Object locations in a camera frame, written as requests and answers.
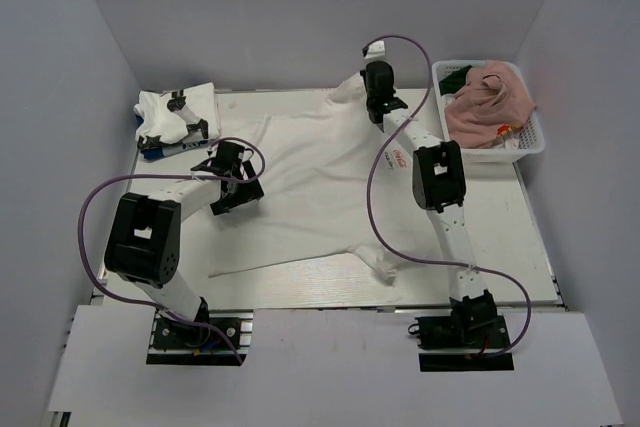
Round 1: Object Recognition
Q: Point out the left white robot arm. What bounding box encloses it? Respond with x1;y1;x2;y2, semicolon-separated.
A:
104;137;264;346

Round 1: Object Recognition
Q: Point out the dark green t-shirt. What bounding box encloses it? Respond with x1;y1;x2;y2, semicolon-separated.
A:
438;65;472;96

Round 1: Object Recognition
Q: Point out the white red-print t-shirt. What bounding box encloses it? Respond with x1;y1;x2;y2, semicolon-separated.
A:
206;75;420;283

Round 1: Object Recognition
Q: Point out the folded blue t-shirt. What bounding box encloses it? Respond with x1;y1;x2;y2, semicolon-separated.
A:
136;119;209;162

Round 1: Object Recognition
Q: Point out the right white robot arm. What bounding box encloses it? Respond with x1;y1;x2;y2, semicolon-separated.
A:
360;60;498;346

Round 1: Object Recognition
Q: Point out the pink t-shirt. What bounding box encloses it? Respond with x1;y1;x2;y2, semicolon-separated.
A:
444;60;536;149

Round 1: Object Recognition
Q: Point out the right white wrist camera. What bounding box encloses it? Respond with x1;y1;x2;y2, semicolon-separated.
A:
362;40;386;64

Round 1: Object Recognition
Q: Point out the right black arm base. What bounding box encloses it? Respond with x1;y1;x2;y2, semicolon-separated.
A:
407;316;515;373

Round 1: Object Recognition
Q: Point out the folded white printed t-shirt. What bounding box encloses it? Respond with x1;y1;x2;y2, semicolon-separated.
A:
133;82;221;150

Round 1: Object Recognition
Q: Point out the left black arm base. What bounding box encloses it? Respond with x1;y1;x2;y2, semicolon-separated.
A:
146;312;253;367

